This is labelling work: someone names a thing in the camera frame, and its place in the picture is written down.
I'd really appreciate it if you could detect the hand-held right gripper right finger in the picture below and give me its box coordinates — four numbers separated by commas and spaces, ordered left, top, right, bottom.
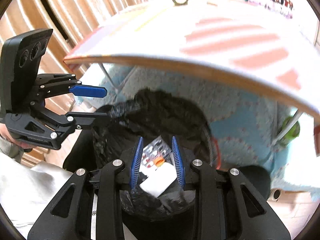
172, 136, 292, 240

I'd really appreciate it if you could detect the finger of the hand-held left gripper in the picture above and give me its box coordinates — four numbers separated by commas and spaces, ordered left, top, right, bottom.
36, 74, 108, 98
42, 107, 119, 148

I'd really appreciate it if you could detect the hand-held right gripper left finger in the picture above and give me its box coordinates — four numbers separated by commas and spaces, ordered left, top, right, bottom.
27, 136, 145, 240

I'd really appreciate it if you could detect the silver blister pack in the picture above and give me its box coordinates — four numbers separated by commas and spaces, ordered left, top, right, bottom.
141, 137, 173, 168

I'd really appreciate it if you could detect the white paper sheet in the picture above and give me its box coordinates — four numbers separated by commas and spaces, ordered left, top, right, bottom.
139, 164, 177, 198

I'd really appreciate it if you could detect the black trash bin with bag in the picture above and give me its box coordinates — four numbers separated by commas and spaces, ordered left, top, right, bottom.
92, 87, 213, 216

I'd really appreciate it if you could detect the person's left forearm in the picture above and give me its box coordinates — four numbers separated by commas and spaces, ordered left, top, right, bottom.
0, 140, 24, 162

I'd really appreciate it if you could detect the person's left hand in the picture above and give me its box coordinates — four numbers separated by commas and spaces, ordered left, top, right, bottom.
0, 125, 28, 153

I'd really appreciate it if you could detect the person's white garment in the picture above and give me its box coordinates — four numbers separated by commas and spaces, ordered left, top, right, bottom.
0, 152, 98, 240

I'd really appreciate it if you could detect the beige striped curtain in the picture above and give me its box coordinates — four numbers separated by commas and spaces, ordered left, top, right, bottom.
0, 0, 153, 165

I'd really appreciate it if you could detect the white round device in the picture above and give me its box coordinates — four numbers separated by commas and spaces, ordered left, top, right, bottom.
271, 187, 283, 202

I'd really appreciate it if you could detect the green bottle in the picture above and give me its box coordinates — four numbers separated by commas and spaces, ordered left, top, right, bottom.
281, 116, 301, 146

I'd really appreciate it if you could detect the colourful patterned folding table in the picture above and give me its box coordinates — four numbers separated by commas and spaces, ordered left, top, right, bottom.
64, 0, 320, 146

